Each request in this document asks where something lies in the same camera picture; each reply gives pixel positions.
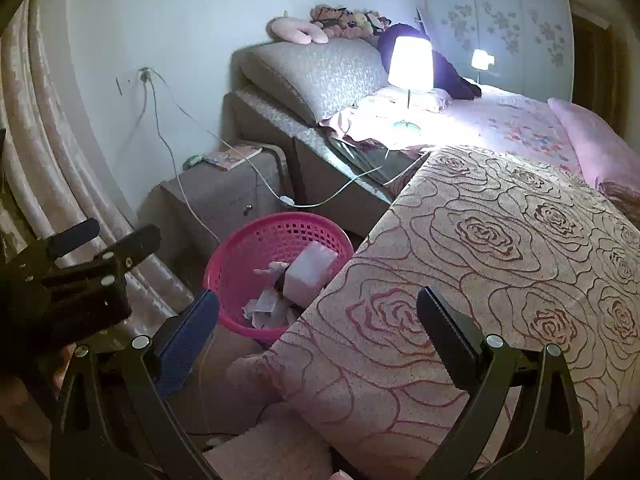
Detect dark purple cloth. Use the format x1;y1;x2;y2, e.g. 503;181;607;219
376;23;483;101

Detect floral plush toys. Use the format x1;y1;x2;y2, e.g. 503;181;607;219
309;5;391;39

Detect pale patterned curtain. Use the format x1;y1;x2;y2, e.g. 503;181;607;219
0;0;171;341

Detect brown upholstered nightstand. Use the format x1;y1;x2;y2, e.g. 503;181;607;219
137;147;296;281

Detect thin grey cable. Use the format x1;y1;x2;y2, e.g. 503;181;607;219
149;77;223;246

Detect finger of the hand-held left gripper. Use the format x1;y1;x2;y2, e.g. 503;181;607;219
97;225;162;273
46;218;101;261

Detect pink book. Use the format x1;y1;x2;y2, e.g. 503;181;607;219
202;145;262;171

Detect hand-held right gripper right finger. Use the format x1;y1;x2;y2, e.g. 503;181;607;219
416;286;586;480

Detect pink neck pillow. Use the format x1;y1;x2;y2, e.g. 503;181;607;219
267;10;329;44

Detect pink plastic basket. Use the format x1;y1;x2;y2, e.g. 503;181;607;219
203;212;355;346

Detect floral sliding door wardrobe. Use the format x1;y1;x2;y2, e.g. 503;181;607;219
419;0;575;106

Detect grey headboard cushion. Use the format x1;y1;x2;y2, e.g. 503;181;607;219
240;39;390;126

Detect pink floral bedsheet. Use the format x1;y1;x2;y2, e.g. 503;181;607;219
320;85;586;181

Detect white shade table lamp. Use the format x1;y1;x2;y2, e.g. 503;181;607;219
387;37;434;133

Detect rose pattern blanket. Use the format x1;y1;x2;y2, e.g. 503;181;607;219
205;145;640;480

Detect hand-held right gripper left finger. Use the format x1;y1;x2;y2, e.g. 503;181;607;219
50;290;221;480

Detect brown upholstered bed frame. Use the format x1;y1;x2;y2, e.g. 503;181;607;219
221;85;431;238

